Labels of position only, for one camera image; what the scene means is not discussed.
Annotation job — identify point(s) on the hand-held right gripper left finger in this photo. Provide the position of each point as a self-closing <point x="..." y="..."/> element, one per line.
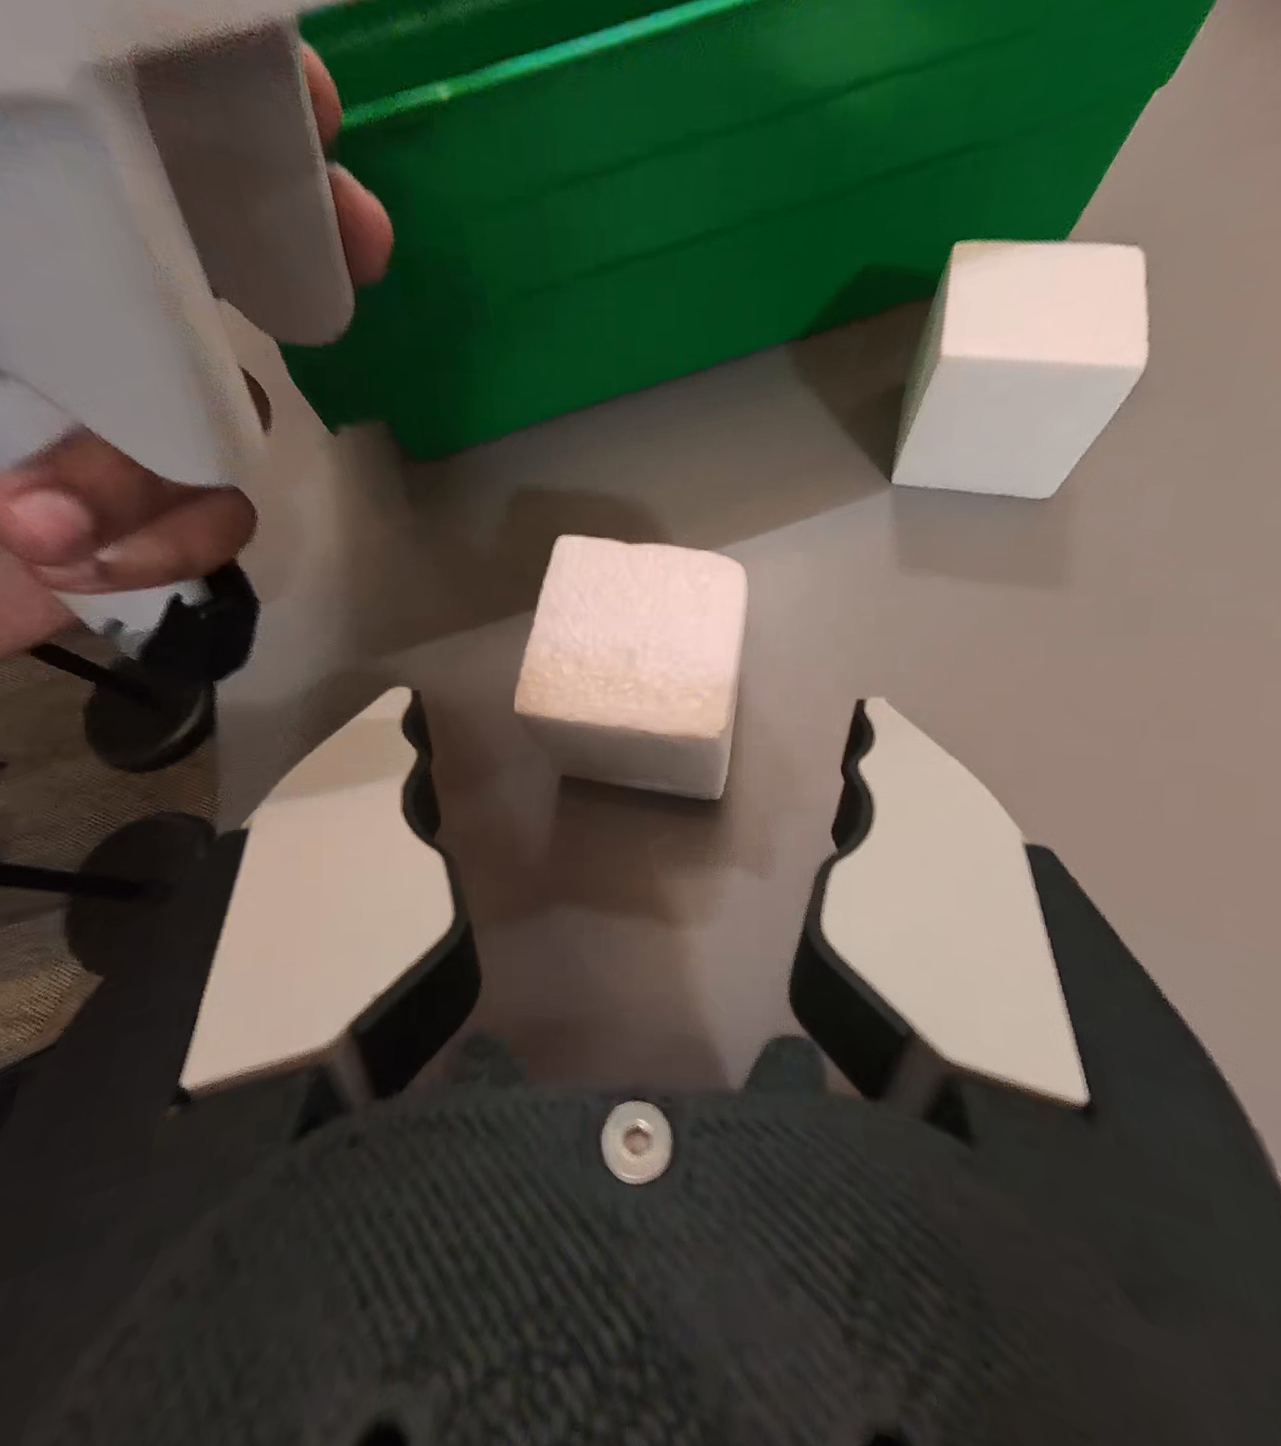
<point x="324" y="927"/>

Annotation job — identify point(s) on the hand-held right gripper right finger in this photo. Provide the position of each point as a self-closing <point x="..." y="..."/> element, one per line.
<point x="945" y="927"/>

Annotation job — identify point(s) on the white foam block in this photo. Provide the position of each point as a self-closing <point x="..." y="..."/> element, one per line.
<point x="1023" y="372"/>
<point x="628" y="643"/>

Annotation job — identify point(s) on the grey desk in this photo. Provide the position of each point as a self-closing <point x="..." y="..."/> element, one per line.
<point x="1046" y="678"/>

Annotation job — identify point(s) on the person's left hand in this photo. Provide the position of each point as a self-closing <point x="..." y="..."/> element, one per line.
<point x="109" y="526"/>

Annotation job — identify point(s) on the black chair base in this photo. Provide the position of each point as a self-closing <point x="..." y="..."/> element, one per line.
<point x="149" y="729"/>

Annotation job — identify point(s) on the green plastic bin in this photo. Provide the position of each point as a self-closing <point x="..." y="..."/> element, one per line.
<point x="708" y="226"/>

